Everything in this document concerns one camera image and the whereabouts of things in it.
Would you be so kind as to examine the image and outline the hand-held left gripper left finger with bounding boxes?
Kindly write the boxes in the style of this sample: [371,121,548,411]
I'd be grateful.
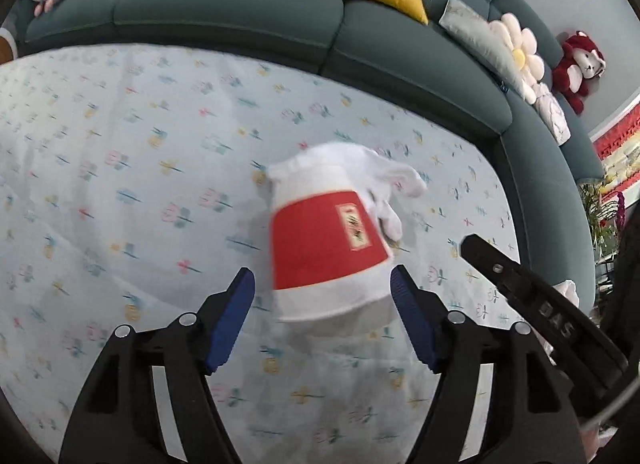
[59,267,257,464]

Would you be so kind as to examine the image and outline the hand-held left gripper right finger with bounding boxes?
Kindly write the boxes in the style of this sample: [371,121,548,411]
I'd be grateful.
[389,264,588,464]

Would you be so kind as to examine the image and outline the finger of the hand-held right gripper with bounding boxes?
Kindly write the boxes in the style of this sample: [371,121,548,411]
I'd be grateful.
[460,234,551,326]

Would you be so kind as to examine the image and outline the white plastic bag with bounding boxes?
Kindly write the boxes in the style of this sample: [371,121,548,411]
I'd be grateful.
[552,280,581,310]

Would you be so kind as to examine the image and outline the white and red cloth garment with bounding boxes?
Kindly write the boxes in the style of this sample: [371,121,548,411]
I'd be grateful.
[267,141,396,322]

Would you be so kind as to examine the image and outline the green potted plant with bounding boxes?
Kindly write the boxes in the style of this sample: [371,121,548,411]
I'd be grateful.
[580,181,626,265]

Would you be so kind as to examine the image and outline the white patterned cushion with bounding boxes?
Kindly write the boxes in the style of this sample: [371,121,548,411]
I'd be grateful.
[532,82,572,146]

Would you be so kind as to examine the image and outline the red teddy bear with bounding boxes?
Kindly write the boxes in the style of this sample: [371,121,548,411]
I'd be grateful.
[551,30,607,116]

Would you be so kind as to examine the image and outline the floral printed blanket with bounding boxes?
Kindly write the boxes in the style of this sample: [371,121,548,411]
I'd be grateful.
[0,42,531,464]

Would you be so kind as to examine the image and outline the white flower pillow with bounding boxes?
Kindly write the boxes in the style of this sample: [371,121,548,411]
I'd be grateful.
[487,13,546,105]

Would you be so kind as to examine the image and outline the light blue cushion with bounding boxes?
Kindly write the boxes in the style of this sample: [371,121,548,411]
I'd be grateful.
[439,0,521,90]

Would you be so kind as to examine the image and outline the teal sofa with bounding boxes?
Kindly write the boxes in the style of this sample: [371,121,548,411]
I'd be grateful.
[12,0,606,310]

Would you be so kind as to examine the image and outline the brown white-rimmed object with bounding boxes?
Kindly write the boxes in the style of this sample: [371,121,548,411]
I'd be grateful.
[0,27,21,62]

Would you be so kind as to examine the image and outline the red yellow wall hanging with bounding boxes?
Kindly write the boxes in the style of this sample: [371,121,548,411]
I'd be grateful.
[590,94,640,200]

